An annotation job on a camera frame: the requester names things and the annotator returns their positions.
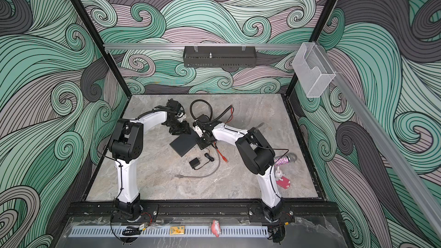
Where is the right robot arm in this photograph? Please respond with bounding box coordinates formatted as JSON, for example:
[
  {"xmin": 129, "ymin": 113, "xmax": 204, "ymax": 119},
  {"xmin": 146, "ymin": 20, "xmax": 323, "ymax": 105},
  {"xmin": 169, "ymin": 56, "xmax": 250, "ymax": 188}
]
[{"xmin": 193, "ymin": 115, "xmax": 283, "ymax": 220}]

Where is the red ethernet cable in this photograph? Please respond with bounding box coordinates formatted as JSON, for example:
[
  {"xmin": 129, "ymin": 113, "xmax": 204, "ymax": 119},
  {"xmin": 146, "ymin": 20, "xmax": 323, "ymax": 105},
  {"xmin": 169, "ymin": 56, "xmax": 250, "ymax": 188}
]
[{"xmin": 214, "ymin": 106, "xmax": 235, "ymax": 163}]

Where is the clear plastic wall bin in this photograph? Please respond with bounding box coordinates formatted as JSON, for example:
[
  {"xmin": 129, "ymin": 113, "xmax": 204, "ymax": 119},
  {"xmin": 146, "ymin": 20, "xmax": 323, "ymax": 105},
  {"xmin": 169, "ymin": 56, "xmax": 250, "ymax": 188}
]
[{"xmin": 292, "ymin": 42, "xmax": 335, "ymax": 98}]

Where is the black network switch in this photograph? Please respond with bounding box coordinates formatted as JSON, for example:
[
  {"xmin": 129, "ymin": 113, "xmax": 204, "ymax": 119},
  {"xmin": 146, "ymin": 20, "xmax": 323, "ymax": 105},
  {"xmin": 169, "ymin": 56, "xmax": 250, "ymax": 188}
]
[{"xmin": 170, "ymin": 131, "xmax": 199, "ymax": 157}]

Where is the grey ethernet cable front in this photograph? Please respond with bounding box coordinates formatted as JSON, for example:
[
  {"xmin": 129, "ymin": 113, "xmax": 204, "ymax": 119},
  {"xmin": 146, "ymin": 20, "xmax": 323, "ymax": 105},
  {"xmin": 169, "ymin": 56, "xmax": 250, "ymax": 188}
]
[{"xmin": 175, "ymin": 147, "xmax": 221, "ymax": 179}]

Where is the pink toy on duct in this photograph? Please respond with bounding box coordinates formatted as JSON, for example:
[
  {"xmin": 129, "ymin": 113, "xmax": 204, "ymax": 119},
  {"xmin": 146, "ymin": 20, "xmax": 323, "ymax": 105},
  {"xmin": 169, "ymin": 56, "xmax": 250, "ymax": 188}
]
[{"xmin": 210, "ymin": 220, "xmax": 221, "ymax": 238}]

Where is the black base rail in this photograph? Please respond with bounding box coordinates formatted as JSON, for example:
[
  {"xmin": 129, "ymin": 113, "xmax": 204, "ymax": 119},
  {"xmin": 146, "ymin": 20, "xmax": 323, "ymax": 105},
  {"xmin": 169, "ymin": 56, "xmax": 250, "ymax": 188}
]
[{"xmin": 67, "ymin": 199, "xmax": 339, "ymax": 223}]

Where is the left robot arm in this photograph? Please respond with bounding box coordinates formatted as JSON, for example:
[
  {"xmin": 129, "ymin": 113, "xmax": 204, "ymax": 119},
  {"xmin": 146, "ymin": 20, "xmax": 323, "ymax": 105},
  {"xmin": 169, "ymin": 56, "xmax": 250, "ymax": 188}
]
[{"xmin": 109, "ymin": 99, "xmax": 190, "ymax": 214}]

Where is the black wall-mounted tray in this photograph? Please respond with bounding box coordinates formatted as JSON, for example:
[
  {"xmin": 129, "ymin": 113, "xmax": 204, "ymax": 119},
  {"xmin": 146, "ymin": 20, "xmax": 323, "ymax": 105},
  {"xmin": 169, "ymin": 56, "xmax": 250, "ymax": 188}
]
[{"xmin": 183, "ymin": 46, "xmax": 257, "ymax": 68}]

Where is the yellow label tag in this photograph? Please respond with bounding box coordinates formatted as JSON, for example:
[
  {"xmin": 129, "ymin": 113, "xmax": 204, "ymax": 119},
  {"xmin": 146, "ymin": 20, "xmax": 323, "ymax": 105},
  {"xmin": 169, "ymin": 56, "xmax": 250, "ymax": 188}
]
[{"xmin": 169, "ymin": 225, "xmax": 186, "ymax": 235}]

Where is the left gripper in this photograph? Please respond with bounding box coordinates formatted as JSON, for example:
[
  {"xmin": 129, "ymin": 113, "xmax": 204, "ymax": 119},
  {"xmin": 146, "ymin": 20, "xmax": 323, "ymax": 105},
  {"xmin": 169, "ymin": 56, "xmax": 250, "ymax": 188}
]
[{"xmin": 167, "ymin": 119, "xmax": 192, "ymax": 135}]

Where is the white slotted cable duct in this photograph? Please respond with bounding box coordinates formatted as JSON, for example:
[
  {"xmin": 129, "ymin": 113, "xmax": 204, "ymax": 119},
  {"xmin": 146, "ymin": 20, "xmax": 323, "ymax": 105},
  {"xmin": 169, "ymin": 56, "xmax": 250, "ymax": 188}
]
[{"xmin": 67, "ymin": 225, "xmax": 269, "ymax": 238}]

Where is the white bunny pink figurine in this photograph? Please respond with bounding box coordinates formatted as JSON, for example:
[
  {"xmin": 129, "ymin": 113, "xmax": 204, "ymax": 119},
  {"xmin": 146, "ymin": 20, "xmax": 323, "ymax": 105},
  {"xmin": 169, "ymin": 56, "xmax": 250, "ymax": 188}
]
[{"xmin": 274, "ymin": 166, "xmax": 291, "ymax": 189}]

